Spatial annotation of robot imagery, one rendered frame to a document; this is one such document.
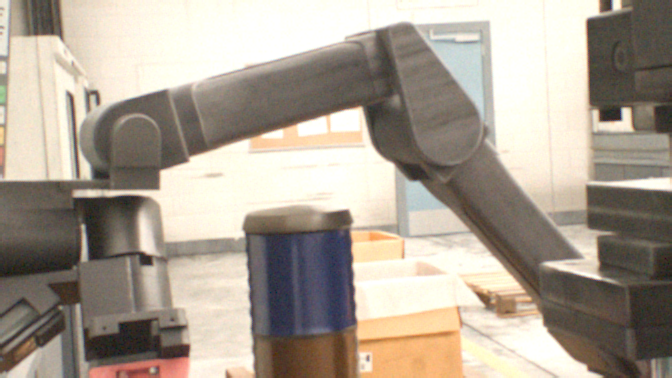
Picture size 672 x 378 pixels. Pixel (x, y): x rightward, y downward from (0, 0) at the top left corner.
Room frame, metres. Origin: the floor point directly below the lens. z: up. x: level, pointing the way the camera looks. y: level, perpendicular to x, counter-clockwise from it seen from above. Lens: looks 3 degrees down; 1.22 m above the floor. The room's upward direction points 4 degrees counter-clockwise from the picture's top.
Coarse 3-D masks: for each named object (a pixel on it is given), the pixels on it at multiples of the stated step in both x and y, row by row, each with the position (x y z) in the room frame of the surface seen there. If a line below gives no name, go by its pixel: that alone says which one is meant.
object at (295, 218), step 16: (272, 208) 0.39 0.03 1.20; (288, 208) 0.38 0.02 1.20; (304, 208) 0.38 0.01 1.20; (320, 208) 0.38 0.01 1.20; (336, 208) 0.38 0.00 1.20; (256, 224) 0.38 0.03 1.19; (272, 224) 0.37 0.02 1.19; (288, 224) 0.37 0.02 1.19; (304, 224) 0.37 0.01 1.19; (320, 224) 0.37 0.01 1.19; (336, 224) 0.38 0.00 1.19
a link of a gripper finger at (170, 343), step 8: (152, 328) 0.77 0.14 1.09; (176, 328) 0.77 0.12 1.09; (184, 328) 0.77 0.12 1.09; (152, 336) 0.77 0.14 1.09; (160, 336) 0.77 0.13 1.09; (168, 336) 0.76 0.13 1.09; (176, 336) 0.77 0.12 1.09; (184, 336) 0.77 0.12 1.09; (152, 344) 0.78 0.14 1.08; (160, 344) 0.77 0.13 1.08; (168, 344) 0.76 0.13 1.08; (176, 344) 0.76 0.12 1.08; (184, 344) 0.76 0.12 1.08; (160, 352) 0.78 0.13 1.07; (168, 352) 0.77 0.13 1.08; (176, 352) 0.77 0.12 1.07; (184, 352) 0.78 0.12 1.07
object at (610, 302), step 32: (608, 192) 0.62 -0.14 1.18; (640, 192) 0.58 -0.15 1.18; (608, 224) 0.62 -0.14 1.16; (640, 224) 0.58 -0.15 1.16; (608, 256) 0.60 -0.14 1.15; (640, 256) 0.57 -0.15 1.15; (544, 288) 0.62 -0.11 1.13; (576, 288) 0.58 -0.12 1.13; (608, 288) 0.55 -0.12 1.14; (640, 288) 0.53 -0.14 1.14; (544, 320) 0.62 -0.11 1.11; (576, 320) 0.58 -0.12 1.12; (608, 320) 0.55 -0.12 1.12; (640, 320) 0.53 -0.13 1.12; (608, 352) 0.55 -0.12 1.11; (640, 352) 0.53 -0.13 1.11
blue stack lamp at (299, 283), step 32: (256, 256) 0.38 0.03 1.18; (288, 256) 0.37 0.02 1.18; (320, 256) 0.37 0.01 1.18; (352, 256) 0.39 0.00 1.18; (256, 288) 0.38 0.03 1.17; (288, 288) 0.37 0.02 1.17; (320, 288) 0.37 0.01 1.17; (352, 288) 0.38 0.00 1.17; (256, 320) 0.38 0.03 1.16; (288, 320) 0.37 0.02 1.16; (320, 320) 0.37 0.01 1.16; (352, 320) 0.38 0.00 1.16
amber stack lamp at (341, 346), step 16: (256, 336) 0.38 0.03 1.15; (272, 336) 0.38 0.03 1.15; (288, 336) 0.38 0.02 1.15; (304, 336) 0.38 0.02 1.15; (320, 336) 0.37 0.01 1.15; (336, 336) 0.38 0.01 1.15; (352, 336) 0.38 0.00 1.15; (256, 352) 0.38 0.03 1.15; (272, 352) 0.38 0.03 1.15; (288, 352) 0.37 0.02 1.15; (304, 352) 0.37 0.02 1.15; (320, 352) 0.37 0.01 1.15; (336, 352) 0.37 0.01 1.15; (352, 352) 0.38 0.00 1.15; (256, 368) 0.38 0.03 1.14; (272, 368) 0.38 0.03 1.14; (288, 368) 0.37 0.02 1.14; (304, 368) 0.37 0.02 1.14; (320, 368) 0.37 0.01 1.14; (336, 368) 0.37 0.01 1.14; (352, 368) 0.38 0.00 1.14
